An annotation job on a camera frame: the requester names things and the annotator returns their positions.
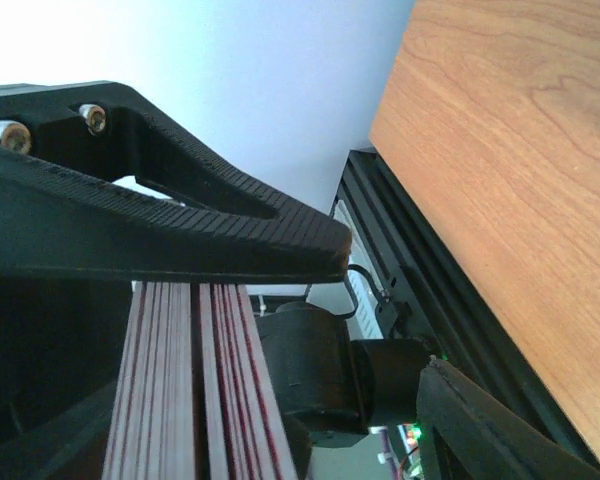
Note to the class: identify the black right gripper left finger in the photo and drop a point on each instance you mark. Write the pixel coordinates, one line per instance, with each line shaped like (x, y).
(96, 182)

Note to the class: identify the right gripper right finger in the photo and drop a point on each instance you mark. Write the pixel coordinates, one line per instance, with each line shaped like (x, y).
(468, 434)

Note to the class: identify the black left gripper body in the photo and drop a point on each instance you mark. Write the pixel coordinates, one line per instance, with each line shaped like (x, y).
(61, 344)

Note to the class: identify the red playing card deck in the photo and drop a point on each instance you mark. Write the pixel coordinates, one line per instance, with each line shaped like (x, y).
(194, 399)

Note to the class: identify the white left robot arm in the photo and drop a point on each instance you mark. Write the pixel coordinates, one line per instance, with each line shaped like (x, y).
(329, 389)

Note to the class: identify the light blue cable duct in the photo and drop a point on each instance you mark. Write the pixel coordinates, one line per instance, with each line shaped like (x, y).
(364, 324)

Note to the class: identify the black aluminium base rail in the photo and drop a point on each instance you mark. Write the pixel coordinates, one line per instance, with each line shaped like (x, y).
(432, 300)

